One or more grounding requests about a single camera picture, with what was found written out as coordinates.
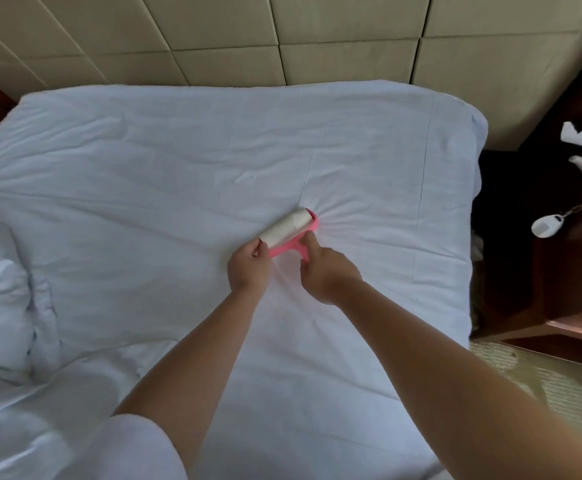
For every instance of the white bed sheet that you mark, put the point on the white bed sheet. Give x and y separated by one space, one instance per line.
191 155

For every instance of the person's right hand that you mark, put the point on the person's right hand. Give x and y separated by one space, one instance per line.
329 277

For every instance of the person's white shirt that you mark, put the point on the person's white shirt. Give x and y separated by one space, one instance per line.
131 450

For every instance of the pink lint roller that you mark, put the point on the pink lint roller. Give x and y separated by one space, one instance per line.
283 227

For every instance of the person's left forearm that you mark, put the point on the person's left forearm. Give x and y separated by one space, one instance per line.
196 380

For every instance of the white pillow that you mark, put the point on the white pillow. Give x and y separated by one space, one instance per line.
31 425

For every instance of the person's left hand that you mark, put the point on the person's left hand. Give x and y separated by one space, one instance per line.
251 270

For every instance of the person's right forearm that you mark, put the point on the person's right forearm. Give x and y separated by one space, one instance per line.
471 395

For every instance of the beige padded headboard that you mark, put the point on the beige padded headboard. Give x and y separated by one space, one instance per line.
271 25

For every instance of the white oval tag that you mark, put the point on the white oval tag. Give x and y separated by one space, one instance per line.
547 226

